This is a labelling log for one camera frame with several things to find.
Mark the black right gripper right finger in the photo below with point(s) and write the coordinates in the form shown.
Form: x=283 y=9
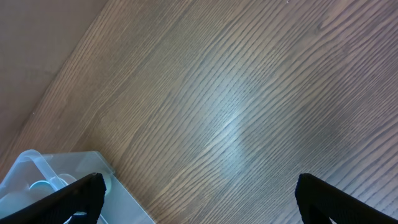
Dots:
x=320 y=202

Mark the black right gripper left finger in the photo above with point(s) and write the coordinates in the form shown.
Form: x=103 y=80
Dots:
x=29 y=215

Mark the small light blue cup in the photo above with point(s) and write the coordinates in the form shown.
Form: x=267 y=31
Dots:
x=40 y=186

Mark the clear plastic storage bin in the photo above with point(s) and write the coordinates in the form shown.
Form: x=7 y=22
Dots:
x=30 y=166

